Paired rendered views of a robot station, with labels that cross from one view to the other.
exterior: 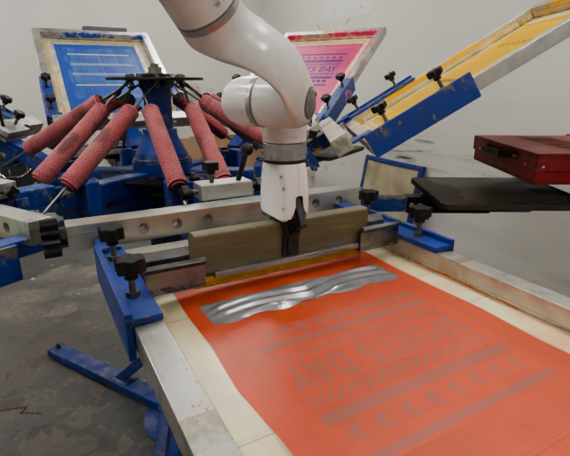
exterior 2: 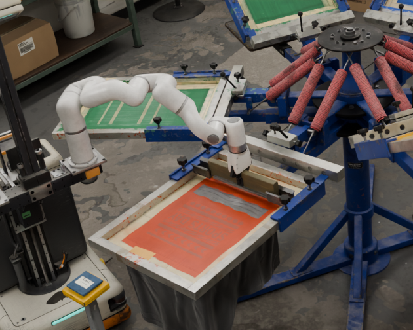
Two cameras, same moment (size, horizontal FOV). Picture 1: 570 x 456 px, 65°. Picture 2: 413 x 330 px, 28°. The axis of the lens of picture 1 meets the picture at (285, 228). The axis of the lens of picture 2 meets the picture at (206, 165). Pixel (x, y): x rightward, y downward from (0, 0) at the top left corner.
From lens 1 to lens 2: 318 cm
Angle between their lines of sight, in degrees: 69
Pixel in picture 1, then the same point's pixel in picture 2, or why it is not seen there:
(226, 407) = (156, 209)
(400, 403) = (171, 233)
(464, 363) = (196, 241)
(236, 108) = not seen: hidden behind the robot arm
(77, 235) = not seen: hidden behind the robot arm
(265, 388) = (166, 211)
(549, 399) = (185, 256)
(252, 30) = (187, 116)
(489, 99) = not seen: outside the picture
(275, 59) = (191, 126)
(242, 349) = (182, 201)
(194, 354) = (176, 195)
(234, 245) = (220, 170)
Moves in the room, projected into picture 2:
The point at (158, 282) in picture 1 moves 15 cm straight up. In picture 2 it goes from (196, 169) to (191, 140)
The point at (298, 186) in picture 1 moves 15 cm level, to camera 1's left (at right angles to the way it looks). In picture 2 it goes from (231, 162) to (218, 145)
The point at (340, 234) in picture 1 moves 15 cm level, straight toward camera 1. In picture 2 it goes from (261, 188) to (225, 197)
